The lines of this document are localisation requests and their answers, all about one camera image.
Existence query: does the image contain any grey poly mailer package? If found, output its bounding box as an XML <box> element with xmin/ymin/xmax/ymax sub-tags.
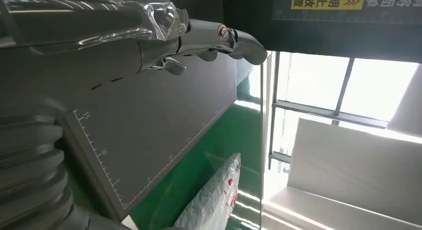
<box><xmin>173</xmin><ymin>152</ymin><xmax>242</xmax><ymax>230</ymax></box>

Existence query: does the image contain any black inbound scanner machine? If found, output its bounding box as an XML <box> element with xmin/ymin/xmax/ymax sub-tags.
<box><xmin>59</xmin><ymin>0</ymin><xmax>422</xmax><ymax>223</ymax></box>

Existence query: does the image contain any green conveyor belt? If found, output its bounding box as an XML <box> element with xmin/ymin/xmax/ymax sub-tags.
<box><xmin>66</xmin><ymin>77</ymin><xmax>264</xmax><ymax>230</ymax></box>

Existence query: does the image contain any yellow label sticker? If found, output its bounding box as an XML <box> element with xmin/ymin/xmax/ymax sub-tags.
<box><xmin>291</xmin><ymin>0</ymin><xmax>367</xmax><ymax>10</ymax></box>

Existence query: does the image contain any aluminium conveyor frame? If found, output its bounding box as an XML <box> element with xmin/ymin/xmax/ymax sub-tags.
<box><xmin>259</xmin><ymin>52</ymin><xmax>268</xmax><ymax>230</ymax></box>

